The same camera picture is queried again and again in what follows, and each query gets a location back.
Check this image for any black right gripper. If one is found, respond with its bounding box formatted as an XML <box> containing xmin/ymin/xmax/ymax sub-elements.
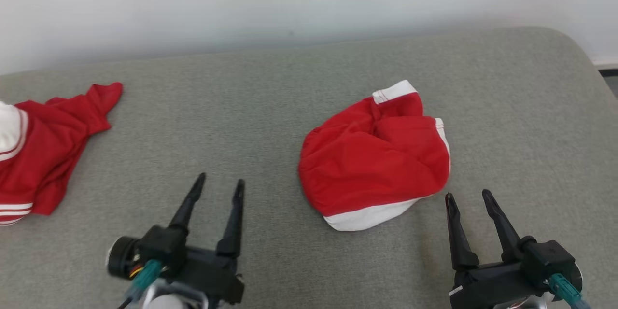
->
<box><xmin>445</xmin><ymin>189</ymin><xmax>548</xmax><ymax>309</ymax></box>

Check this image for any teal left camera connector cable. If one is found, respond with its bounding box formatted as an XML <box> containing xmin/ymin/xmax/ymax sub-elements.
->
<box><xmin>125</xmin><ymin>259</ymin><xmax>163</xmax><ymax>301</ymax></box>

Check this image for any teal right camera connector cable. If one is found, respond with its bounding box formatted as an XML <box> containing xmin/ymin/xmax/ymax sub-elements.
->
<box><xmin>548</xmin><ymin>273</ymin><xmax>593</xmax><ymax>309</ymax></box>

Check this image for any red shorts white trim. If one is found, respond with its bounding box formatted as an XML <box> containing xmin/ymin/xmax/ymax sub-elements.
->
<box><xmin>298</xmin><ymin>80</ymin><xmax>452</xmax><ymax>232</ymax></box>

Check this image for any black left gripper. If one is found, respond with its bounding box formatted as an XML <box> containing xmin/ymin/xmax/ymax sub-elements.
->
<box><xmin>167</xmin><ymin>172</ymin><xmax>246</xmax><ymax>306</ymax></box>

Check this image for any teal camera connector cable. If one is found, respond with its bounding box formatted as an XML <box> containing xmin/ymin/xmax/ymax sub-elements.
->
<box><xmin>125</xmin><ymin>259</ymin><xmax>163</xmax><ymax>301</ymax></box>
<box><xmin>548</xmin><ymin>273</ymin><xmax>593</xmax><ymax>309</ymax></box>

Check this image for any grey fabric sofa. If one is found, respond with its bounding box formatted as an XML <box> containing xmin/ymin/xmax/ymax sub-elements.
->
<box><xmin>0</xmin><ymin>27</ymin><xmax>618</xmax><ymax>309</ymax></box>

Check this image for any red basketball jersey white tee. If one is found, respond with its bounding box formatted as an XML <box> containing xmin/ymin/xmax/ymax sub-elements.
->
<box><xmin>0</xmin><ymin>82</ymin><xmax>124</xmax><ymax>227</ymax></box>

